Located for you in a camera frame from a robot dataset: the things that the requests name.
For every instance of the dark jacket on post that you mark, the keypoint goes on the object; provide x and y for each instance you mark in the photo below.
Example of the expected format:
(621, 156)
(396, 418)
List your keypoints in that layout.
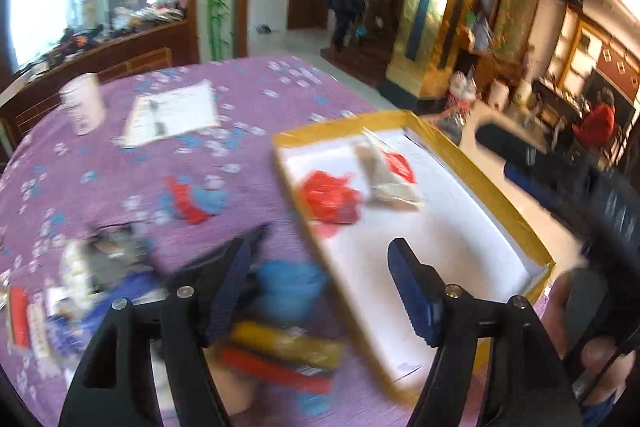
(345, 14)

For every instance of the person in red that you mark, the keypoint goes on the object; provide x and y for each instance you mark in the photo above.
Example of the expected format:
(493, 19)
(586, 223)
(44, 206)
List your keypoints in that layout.
(598, 126)

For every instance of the gold-edged white foam box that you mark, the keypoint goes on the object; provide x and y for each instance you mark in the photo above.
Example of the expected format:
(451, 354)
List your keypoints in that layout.
(465, 228)

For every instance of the blue knitted cloth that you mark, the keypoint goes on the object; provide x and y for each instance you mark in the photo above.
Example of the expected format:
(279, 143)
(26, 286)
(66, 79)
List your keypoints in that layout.
(288, 291)

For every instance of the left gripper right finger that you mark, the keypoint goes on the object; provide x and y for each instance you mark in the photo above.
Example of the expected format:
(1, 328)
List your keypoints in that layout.
(525, 383)

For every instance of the red and blue cloth scrap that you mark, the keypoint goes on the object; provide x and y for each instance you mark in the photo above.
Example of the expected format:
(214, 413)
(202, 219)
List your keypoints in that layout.
(191, 203)

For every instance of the wooden sideboard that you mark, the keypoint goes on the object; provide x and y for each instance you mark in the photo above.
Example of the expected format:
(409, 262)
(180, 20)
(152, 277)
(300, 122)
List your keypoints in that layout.
(28, 97)

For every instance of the bagged colourful sponge strips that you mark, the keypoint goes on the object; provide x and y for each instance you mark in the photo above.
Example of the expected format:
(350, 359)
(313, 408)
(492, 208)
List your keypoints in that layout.
(289, 358)

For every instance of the white notepad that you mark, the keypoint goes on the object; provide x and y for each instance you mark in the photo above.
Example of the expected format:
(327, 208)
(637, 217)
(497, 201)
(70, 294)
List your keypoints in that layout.
(182, 110)

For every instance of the red plastic bag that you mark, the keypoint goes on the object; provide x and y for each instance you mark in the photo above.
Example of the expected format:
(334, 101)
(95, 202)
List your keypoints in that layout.
(330, 199)

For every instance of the small motor with wires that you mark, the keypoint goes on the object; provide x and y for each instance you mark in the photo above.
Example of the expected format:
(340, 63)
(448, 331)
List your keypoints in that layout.
(102, 261)

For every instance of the operator right hand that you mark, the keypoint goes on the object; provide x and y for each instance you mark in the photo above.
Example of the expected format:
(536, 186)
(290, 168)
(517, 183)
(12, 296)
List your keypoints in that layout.
(597, 355)

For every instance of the white bucket with bags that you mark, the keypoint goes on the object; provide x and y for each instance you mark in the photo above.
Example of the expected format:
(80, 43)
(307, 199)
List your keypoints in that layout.
(461, 96)

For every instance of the red-label white pouch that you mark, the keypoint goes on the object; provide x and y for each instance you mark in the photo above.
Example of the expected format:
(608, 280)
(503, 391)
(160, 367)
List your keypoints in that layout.
(391, 178)

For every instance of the black pen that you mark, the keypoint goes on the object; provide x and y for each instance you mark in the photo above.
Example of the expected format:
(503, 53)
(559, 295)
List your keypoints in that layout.
(158, 125)

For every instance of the white plastic jar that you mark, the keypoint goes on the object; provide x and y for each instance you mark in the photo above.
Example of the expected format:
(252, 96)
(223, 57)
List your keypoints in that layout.
(83, 103)

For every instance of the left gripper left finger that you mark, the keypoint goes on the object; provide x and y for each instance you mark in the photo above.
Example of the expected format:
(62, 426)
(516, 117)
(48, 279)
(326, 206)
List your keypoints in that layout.
(114, 383)

